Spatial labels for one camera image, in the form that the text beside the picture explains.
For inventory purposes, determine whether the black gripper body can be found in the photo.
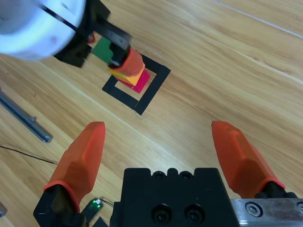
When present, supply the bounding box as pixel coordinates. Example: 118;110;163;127
53;0;133;69

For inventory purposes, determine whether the green wooden block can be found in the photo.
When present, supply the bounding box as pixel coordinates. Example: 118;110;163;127
91;37;115;64

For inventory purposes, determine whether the yellow wooden block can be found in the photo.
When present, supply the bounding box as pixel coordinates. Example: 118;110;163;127
107;67;145;87

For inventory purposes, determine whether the red wooden block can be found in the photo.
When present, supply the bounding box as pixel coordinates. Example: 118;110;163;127
117;70;151;95

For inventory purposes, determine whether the black tape square outline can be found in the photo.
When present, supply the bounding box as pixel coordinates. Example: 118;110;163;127
101;54;172;116

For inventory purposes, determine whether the black board with green LED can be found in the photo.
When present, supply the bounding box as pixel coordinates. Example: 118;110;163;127
81;198;104;223

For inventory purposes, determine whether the arm thin black wire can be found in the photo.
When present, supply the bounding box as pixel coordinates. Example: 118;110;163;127
38;4;79;32

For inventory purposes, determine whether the thin black table wire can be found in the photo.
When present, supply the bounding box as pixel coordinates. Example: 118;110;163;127
0;146;59;164

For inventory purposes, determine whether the aluminium rail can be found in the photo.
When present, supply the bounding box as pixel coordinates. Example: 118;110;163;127
0;91;53;144

